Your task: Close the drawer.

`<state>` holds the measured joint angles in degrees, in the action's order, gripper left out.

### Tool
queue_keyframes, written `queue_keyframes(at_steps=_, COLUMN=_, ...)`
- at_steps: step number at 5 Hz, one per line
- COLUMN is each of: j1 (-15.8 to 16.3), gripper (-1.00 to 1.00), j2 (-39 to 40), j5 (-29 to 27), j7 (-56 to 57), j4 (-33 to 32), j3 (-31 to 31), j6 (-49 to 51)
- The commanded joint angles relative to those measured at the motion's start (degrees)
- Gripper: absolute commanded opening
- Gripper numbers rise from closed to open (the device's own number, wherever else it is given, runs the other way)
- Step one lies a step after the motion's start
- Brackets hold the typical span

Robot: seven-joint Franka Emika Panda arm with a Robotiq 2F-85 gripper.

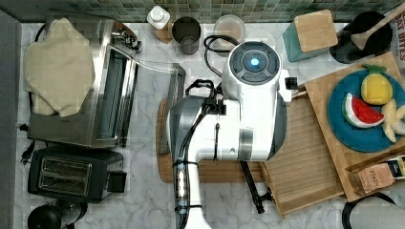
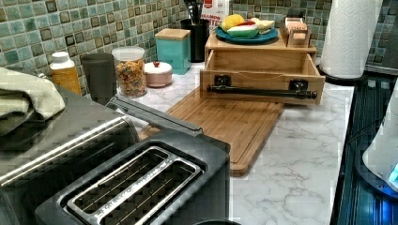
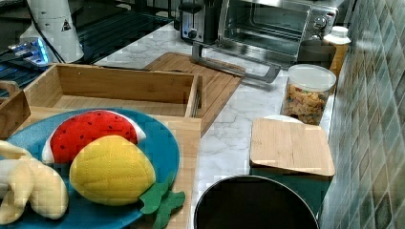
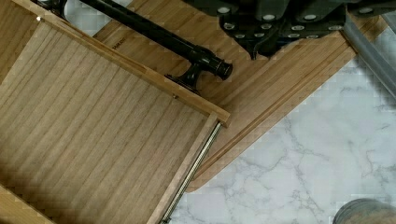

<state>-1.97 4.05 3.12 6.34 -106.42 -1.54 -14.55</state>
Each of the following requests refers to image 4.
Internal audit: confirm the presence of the black drawer handle bar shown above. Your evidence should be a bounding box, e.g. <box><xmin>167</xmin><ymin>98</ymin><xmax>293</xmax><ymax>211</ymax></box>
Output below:
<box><xmin>36</xmin><ymin>0</ymin><xmax>233</xmax><ymax>94</ymax></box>

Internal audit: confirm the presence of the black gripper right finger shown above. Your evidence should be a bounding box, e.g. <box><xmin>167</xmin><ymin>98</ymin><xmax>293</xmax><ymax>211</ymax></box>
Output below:
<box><xmin>279</xmin><ymin>6</ymin><xmax>346</xmax><ymax>38</ymax></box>

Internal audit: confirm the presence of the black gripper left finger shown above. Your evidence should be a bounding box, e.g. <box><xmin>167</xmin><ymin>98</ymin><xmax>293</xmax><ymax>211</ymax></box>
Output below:
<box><xmin>219</xmin><ymin>14</ymin><xmax>293</xmax><ymax>60</ymax></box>

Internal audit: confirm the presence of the metal drawer slide rail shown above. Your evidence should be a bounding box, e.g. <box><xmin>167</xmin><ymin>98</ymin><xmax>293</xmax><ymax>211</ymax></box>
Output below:
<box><xmin>157</xmin><ymin>121</ymin><xmax>222</xmax><ymax>224</ymax></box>

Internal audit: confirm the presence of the bamboo cutting board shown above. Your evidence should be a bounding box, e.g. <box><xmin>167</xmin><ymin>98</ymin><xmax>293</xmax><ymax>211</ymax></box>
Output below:
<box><xmin>92</xmin><ymin>0</ymin><xmax>389</xmax><ymax>193</ymax></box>

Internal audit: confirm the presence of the wooden drawer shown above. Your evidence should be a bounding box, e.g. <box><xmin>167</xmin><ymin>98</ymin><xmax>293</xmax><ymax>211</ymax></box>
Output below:
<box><xmin>1</xmin><ymin>0</ymin><xmax>229</xmax><ymax>224</ymax></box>

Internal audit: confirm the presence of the clear jar with cereal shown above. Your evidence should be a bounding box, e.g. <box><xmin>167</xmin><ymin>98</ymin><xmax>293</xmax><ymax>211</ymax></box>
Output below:
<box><xmin>332</xmin><ymin>198</ymin><xmax>396</xmax><ymax>224</ymax></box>

